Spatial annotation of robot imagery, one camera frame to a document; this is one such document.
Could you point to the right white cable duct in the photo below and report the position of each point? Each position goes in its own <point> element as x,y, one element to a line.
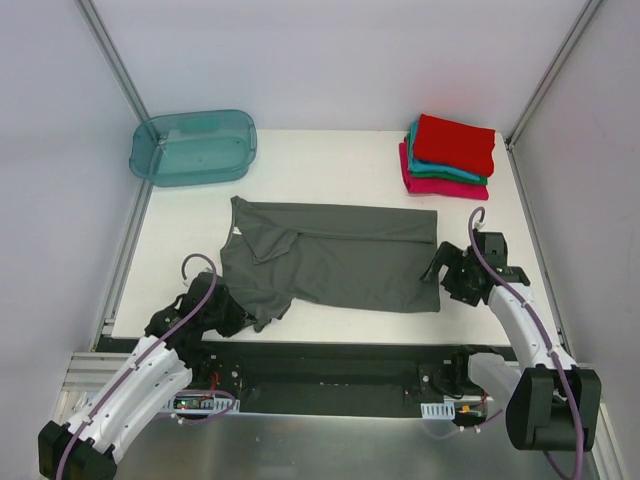
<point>438,411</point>

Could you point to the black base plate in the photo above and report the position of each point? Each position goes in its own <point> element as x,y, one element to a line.
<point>356,380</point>

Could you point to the green folded t shirt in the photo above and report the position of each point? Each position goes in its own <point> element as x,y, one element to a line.
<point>479,180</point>

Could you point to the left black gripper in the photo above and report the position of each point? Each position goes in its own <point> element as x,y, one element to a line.
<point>230,314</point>

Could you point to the teal plastic bin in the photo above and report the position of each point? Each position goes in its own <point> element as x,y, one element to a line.
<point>196,148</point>

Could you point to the pink folded t shirt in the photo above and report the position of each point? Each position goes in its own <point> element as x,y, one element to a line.
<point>437,186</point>

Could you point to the grey t shirt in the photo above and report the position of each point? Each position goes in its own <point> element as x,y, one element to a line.
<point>346,256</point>

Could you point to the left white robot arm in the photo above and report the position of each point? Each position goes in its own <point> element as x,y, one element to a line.
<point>164,362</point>

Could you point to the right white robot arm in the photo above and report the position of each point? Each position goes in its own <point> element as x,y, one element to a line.
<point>550,403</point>

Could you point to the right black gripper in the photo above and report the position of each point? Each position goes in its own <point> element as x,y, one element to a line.
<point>451,270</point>

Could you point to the right aluminium frame post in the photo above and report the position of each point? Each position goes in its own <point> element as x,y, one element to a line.
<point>580,25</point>

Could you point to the teal folded t shirt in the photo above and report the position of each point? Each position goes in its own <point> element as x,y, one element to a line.
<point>423,167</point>

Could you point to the left white cable duct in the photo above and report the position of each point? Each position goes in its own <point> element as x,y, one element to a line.
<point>185,402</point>

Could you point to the white cable duct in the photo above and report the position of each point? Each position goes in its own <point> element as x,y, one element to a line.
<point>185,402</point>
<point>438,411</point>

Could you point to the left aluminium frame post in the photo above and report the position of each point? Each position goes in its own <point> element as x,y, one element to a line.
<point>108,48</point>

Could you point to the aluminium frame post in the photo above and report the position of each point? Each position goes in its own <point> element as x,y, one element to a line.
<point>580,25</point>
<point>108,48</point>

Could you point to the red folded t shirt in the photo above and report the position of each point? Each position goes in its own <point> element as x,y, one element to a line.
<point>455,144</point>

